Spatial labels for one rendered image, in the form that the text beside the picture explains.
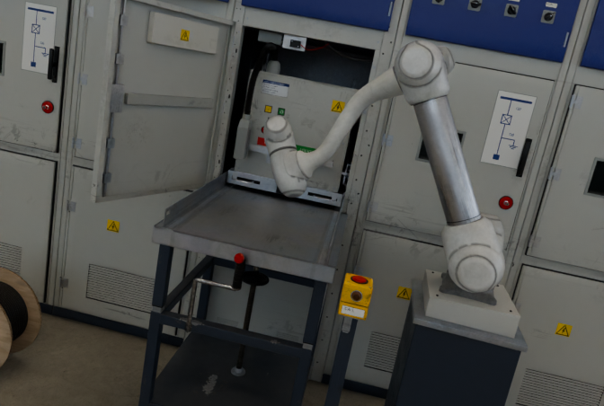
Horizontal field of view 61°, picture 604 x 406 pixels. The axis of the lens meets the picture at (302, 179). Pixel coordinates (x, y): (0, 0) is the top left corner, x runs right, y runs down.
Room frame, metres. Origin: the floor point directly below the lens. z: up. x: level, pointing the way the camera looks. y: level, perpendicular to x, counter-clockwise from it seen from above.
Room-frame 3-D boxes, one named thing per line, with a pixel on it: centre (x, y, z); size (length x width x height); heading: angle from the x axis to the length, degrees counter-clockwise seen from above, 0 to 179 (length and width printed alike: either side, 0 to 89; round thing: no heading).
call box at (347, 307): (1.37, -0.21, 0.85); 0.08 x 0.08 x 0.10; 84
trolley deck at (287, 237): (1.93, 0.11, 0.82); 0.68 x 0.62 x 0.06; 174
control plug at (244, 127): (2.27, 0.29, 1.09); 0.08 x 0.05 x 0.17; 174
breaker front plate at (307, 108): (2.31, 0.07, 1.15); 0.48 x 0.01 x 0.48; 84
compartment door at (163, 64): (2.06, 0.58, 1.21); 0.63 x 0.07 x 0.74; 150
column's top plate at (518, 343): (1.66, -0.63, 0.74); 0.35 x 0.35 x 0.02; 81
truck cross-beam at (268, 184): (2.33, 0.07, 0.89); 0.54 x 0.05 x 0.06; 84
